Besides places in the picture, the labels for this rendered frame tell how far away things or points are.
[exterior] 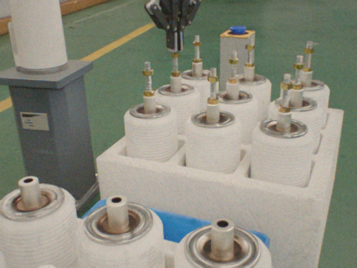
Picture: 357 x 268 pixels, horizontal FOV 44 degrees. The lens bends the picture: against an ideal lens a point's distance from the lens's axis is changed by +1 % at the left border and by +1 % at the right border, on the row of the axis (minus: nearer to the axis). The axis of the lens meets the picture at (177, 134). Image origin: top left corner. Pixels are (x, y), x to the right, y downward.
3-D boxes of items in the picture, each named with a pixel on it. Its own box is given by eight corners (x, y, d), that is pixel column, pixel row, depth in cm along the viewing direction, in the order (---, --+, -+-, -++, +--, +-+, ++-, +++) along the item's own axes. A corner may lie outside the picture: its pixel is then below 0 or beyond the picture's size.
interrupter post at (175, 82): (168, 92, 88) (167, 77, 87) (173, 89, 90) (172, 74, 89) (179, 94, 87) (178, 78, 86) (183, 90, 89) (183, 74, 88)
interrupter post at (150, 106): (146, 115, 77) (145, 98, 76) (141, 111, 79) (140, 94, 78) (159, 113, 78) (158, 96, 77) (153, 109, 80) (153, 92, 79)
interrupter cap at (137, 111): (138, 124, 74) (138, 120, 74) (123, 110, 80) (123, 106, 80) (178, 115, 77) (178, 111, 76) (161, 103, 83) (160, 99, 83)
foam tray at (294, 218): (104, 240, 85) (95, 157, 78) (182, 154, 117) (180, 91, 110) (312, 295, 71) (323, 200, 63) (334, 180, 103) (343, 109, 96)
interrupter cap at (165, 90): (151, 96, 87) (151, 92, 86) (166, 85, 93) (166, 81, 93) (186, 99, 84) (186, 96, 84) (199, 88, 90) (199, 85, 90)
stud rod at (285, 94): (287, 120, 69) (291, 74, 66) (285, 122, 68) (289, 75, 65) (282, 119, 70) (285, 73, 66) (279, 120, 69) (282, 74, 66)
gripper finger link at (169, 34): (170, 20, 83) (170, 47, 85) (158, 22, 81) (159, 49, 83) (175, 22, 82) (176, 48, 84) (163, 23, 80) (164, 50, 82)
